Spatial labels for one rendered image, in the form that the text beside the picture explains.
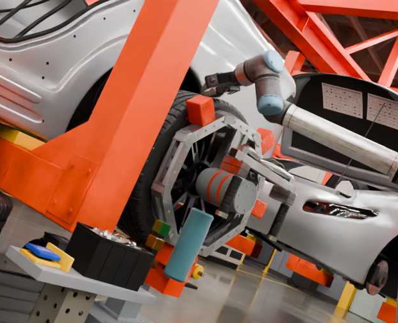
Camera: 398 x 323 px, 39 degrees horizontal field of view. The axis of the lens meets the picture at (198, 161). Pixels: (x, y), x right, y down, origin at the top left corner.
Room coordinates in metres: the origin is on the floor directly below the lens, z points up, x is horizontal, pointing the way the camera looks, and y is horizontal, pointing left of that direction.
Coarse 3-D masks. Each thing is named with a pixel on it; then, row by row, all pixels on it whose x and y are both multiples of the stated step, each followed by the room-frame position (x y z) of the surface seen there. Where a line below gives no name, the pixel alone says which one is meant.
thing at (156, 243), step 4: (148, 236) 1.76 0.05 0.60; (152, 236) 1.74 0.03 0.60; (148, 240) 1.75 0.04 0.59; (152, 240) 1.74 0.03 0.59; (156, 240) 1.73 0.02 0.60; (160, 240) 1.74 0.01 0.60; (164, 240) 1.76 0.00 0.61; (148, 244) 1.75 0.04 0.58; (152, 244) 1.74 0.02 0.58; (156, 244) 1.74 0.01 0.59; (160, 244) 1.75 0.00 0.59; (152, 248) 1.73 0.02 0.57; (156, 248) 1.74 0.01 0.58; (160, 248) 1.75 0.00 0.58
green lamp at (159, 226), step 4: (156, 220) 1.75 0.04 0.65; (160, 220) 1.75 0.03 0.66; (156, 224) 1.75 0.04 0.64; (160, 224) 1.74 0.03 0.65; (164, 224) 1.73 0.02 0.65; (168, 224) 1.75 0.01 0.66; (152, 228) 1.76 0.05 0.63; (156, 228) 1.74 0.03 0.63; (160, 228) 1.73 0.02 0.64; (164, 228) 1.74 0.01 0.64; (168, 228) 1.75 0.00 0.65; (156, 232) 1.74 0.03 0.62; (160, 232) 1.73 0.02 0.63; (164, 232) 1.74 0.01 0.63; (168, 232) 1.76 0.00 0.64
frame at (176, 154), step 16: (224, 112) 2.12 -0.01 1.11; (192, 128) 2.06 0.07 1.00; (208, 128) 2.06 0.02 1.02; (240, 128) 2.18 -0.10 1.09; (176, 144) 2.03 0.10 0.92; (256, 144) 2.27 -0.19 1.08; (176, 160) 2.00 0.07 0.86; (160, 176) 2.03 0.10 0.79; (176, 176) 2.02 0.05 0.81; (256, 176) 2.35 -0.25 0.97; (160, 192) 2.00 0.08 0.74; (160, 208) 2.09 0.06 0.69; (224, 224) 2.38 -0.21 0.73; (240, 224) 2.36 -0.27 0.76; (176, 240) 2.12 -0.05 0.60; (208, 240) 2.32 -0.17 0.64; (224, 240) 2.33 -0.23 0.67
